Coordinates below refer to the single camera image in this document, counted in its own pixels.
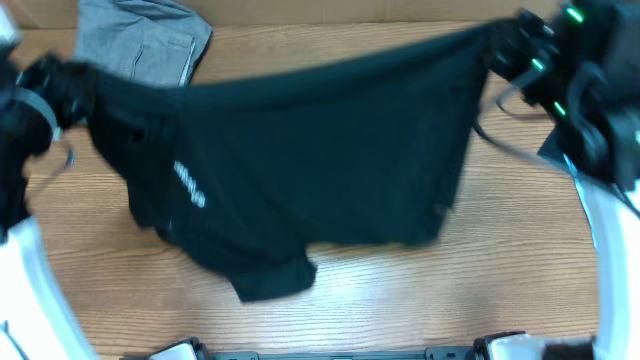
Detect black polo shirt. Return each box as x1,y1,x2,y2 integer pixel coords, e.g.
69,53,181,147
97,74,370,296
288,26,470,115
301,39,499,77
89,25,491,302

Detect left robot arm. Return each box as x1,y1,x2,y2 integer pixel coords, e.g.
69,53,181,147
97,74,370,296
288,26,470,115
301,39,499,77
1,8,175,359

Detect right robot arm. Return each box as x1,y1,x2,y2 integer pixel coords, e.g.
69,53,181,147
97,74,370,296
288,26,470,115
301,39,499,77
469,1,639,359

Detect folded grey shorts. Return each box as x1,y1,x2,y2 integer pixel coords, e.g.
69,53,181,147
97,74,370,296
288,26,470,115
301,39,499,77
74,0,213,87

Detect dark garment under blue shirt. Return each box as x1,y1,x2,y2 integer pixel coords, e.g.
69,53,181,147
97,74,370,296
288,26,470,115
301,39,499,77
537,128,569,168

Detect light blue t-shirt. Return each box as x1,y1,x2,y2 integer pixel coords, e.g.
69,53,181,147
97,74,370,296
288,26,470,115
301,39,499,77
563,154,598,248

